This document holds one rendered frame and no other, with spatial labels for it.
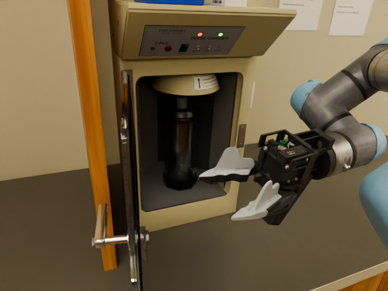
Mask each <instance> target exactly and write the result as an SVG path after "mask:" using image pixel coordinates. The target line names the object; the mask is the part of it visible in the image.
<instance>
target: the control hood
mask: <svg viewBox="0 0 388 291"><path fill-rule="evenodd" d="M115 6H116V15H117V32H118V49H119V56H120V58H122V59H156V58H201V57H246V56H262V55H264V54H265V52H266V51H267V50H268V49H269V48H270V47H271V45H272V44H273V43H274V42H275V41H276V39H277V38H278V37H279V36H280V34H281V33H283V31H284V30H285V29H286V27H287V26H288V25H289V24H290V23H291V22H292V20H293V19H294V18H295V17H296V15H297V11H296V10H293V9H279V8H264V7H250V6H247V7H229V6H213V5H203V6H195V5H167V4H153V3H141V2H130V1H117V3H115ZM145 25H188V26H227V27H245V29H244V30H243V32H242V34H241V35H240V37H239V38H238V40H237V41H236V43H235V44H234V46H233V47H232V49H231V50H230V52H229V53H228V55H177V56H151V57H139V52H140V47H141V41H142V38H143V33H144V27H145Z"/></svg>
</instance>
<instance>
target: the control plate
mask: <svg viewBox="0 0 388 291"><path fill-rule="evenodd" d="M244 29H245V27H227V26H188V25H145V27H144V33H143V38H142V41H141V47H140V52H139V57H151V56H177V55H228V53H229V52H230V50H231V49H232V47H233V46H234V44H235V43H236V41H237V40H238V38H239V37H240V35H241V34H242V32H243V30H244ZM199 32H202V33H203V34H202V36H198V35H197V34H198V33H199ZM221 32H222V33H223V35H222V36H218V34H219V33H221ZM182 44H189V47H188V49H187V51H186V52H179V49H180V47H181V45H182ZM166 46H171V47H172V50H171V51H165V47H166ZM196 46H200V48H199V50H197V49H196ZM207 46H211V48H210V50H209V49H207ZM218 46H222V47H221V49H218ZM150 47H155V50H150Z"/></svg>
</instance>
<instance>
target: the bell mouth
mask: <svg viewBox="0 0 388 291"><path fill-rule="evenodd" d="M151 85H152V87H153V88H154V89H156V90H157V91H160V92H164V93H167V94H173V95H184V96H196V95H206V94H211V93H213V92H216V91H217V90H219V84H218V81H217V78H216V75H215V73H202V74H178V75H164V76H155V77H154V79H153V81H152V84H151Z"/></svg>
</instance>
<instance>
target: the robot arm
mask: <svg viewBox="0 0 388 291"><path fill-rule="evenodd" d="M378 91H383V92H388V37H387V38H386V39H384V40H382V41H381V42H379V43H377V44H375V45H373V46H372V47H371V48H370V49H369V50H368V51H367V52H366V53H364V54H363V55H362V56H360V57H359V58H358V59H356V60H355V61H353V62H352V63H351V64H349V65H348V66H347V67H345V68H344V69H342V70H341V71H340V72H338V73H337V74H335V75H334V76H333V77H331V78H330V79H328V80H327V81H326V82H325V83H322V82H319V81H318V80H315V79H312V80H308V81H307V82H304V83H302V84H301V85H300V86H299V87H297V88H296V90H295V91H294V92H293V94H292V96H291V98H290V105H291V106H292V108H293V109H294V111H295V112H296V113H297V115H298V116H299V118H300V119H301V120H303V121H304V123H305V124H306V125H307V127H309V128H310V130H308V131H305V132H300V133H296V134H291V133H290V132H289V131H287V130H286V129H283V130H278V131H275V132H270V133H265V134H262V135H260V139H259V143H258V147H262V148H261V149H260V152H259V156H258V161H256V160H254V159H251V158H242V157H240V154H239V151H238V149H237V148H236V147H229V148H227V149H225V150H224V152H223V154H222V156H221V158H220V160H219V162H218V164H217V166H216V167H215V168H213V169H210V170H207V171H205V172H204V173H202V174H201V175H199V180H201V181H204V182H206V183H208V184H213V183H215V182H228V181H237V182H247V180H248V178H249V175H250V176H251V175H254V179H253V181H254V182H257V183H258V184H259V185H260V186H261V187H262V190H261V191H260V193H259V195H258V197H257V198H256V200H254V201H251V202H249V203H248V205H247V206H246V207H243V208H240V209H238V210H237V211H236V212H235V213H234V214H232V215H231V216H230V219H231V220H233V221H244V220H251V219H259V218H263V219H264V221H265V222H266V223H267V224H268V225H280V223H281V222H282V221H283V219H284V218H285V217H286V215H287V213H288V212H289V211H290V209H291V208H292V207H293V205H294V204H295V202H296V201H297V199H298V198H299V197H300V195H301V194H302V192H303V191H304V189H305V188H306V187H307V185H308V184H309V182H310V181H311V180H312V179H313V180H320V179H323V178H327V177H331V176H334V175H336V174H340V173H342V172H345V171H348V170H350V169H354V168H356V167H359V166H365V165H367V164H369V163H371V162H372V161H374V160H376V159H378V158H380V157H381V156H382V155H383V153H384V152H385V150H386V146H387V141H386V136H385V134H384V133H383V131H382V130H381V129H380V128H379V127H377V126H375V125H373V124H365V123H359V122H358V121H357V119H355V117H354V116H353V115H351V113H350V112H349V111H351V110H352V109H354V108H355V107H356V106H358V105H359V104H360V103H362V102H363V101H365V100H367V99H368V98H369V97H371V96H373V95H374V94H375V93H377V92H378ZM275 134H277V138H276V141H275V140H274V139H270V140H268V143H265V141H266V138H267V136H270V135H275ZM285 135H287V136H288V137H287V138H288V139H289V140H288V141H285V140H284V138H285ZM359 197H360V201H361V205H362V206H363V209H364V211H365V213H366V215H367V217H368V219H369V221H370V222H371V225H372V227H373V228H374V230H375V231H376V233H377V235H378V237H379V238H380V240H381V242H382V243H383V245H384V246H385V248H386V249H387V251H388V161H387V162H386V163H384V164H383V165H381V166H379V167H378V168H377V169H375V170H374V171H372V172H371V173H370V174H368V175H367V176H366V177H365V178H364V179H363V180H362V182H361V184H360V187H359Z"/></svg>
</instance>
